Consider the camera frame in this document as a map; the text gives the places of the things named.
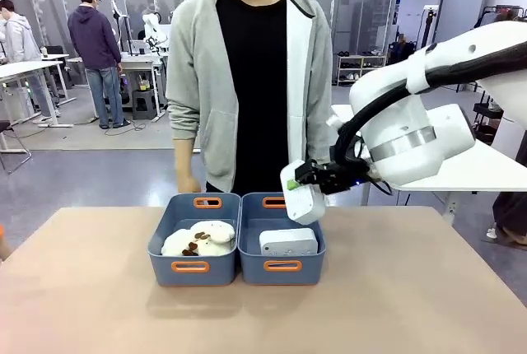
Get white desk with white legs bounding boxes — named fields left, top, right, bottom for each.
left=0, top=59, right=76, bottom=153

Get white desk with equipment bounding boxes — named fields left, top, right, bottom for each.
left=65, top=49, right=170, bottom=123

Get person in purple hoodie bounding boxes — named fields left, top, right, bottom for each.
left=67, top=0, right=131, bottom=130

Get small white background robot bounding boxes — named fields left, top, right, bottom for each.
left=142, top=10, right=170, bottom=57

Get large white cloud plush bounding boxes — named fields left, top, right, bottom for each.
left=187, top=221, right=237, bottom=256

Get grey step stool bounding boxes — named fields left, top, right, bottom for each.
left=131, top=89, right=160, bottom=121

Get person right forearm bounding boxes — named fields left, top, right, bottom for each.
left=171, top=114, right=203, bottom=179

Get white digital clock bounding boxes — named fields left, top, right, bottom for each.
left=258, top=227, right=320, bottom=257
left=280, top=159, right=329, bottom=226

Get person torso grey cardigan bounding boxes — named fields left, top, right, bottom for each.
left=166, top=0, right=343, bottom=194

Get large white table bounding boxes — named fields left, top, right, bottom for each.
left=331, top=103, right=527, bottom=217

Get black chair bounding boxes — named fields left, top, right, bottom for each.
left=0, top=120, right=33, bottom=175

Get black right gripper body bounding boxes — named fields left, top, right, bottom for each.
left=315, top=159, right=372, bottom=196

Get seated person in dark jacket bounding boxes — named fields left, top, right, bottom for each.
left=389, top=34, right=416, bottom=65

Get black utility cart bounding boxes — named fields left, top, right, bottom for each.
left=473, top=90, right=504, bottom=146

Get blue basket orange handles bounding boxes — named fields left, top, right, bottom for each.
left=237, top=192, right=328, bottom=286
left=147, top=192, right=242, bottom=287

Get person in light grey hoodie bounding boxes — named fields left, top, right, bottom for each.
left=0, top=0, right=62, bottom=125

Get black tripod stand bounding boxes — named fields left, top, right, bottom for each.
left=422, top=5, right=440, bottom=49

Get person right hand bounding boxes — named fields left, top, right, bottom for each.
left=176, top=174, right=203, bottom=195

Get person in dark trousers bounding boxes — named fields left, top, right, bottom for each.
left=485, top=189, right=527, bottom=247

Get white shoe rack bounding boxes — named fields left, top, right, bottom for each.
left=336, top=54, right=389, bottom=86

